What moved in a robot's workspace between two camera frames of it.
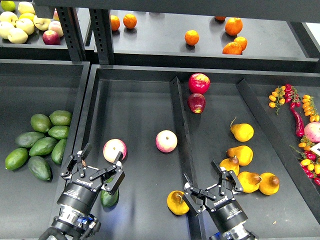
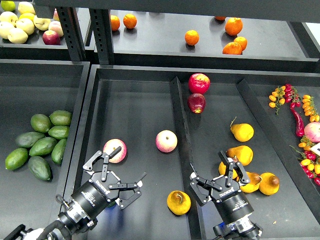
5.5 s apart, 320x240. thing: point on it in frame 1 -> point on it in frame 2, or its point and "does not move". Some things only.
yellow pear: (176, 203) does not move
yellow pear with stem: (242, 132) does not move
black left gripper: (82, 191) -> (95, 195)
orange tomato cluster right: (309, 108) does not move
